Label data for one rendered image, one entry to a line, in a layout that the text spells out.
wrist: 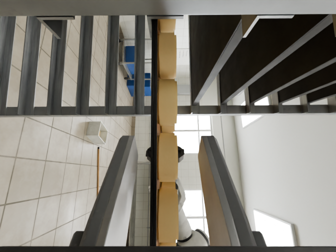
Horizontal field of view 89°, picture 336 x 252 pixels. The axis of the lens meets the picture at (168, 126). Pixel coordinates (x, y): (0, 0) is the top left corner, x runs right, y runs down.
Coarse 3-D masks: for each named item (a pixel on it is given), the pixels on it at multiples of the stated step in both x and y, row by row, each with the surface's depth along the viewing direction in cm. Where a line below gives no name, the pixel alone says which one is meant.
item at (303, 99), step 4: (300, 96) 56; (304, 96) 54; (300, 100) 56; (304, 100) 54; (300, 104) 56; (304, 104) 54; (308, 104) 56; (300, 108) 56; (304, 108) 54; (308, 108) 53; (304, 112) 54; (308, 112) 55
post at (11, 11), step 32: (0, 0) 12; (32, 0) 12; (64, 0) 12; (96, 0) 12; (128, 0) 12; (160, 0) 12; (192, 0) 12; (224, 0) 12; (256, 0) 12; (288, 0) 12; (320, 0) 13
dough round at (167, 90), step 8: (160, 80) 17; (168, 80) 17; (160, 88) 16; (168, 88) 16; (176, 88) 17; (160, 96) 16; (168, 96) 16; (176, 96) 16; (160, 104) 16; (168, 104) 16; (176, 104) 16; (160, 112) 16; (168, 112) 16; (176, 112) 17; (160, 120) 17; (168, 120) 17; (176, 120) 17
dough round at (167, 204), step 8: (160, 192) 17; (168, 192) 17; (176, 192) 17; (160, 200) 16; (168, 200) 16; (176, 200) 16; (160, 208) 15; (168, 208) 15; (176, 208) 16; (160, 216) 15; (168, 216) 15; (176, 216) 15; (160, 224) 15; (168, 224) 15; (176, 224) 15; (160, 232) 15; (168, 232) 15; (176, 232) 15; (160, 240) 15; (168, 240) 15
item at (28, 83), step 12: (36, 24) 59; (36, 36) 59; (24, 48) 56; (36, 48) 58; (24, 60) 56; (36, 60) 58; (24, 72) 56; (36, 72) 57; (24, 84) 56; (24, 96) 56; (24, 108) 56
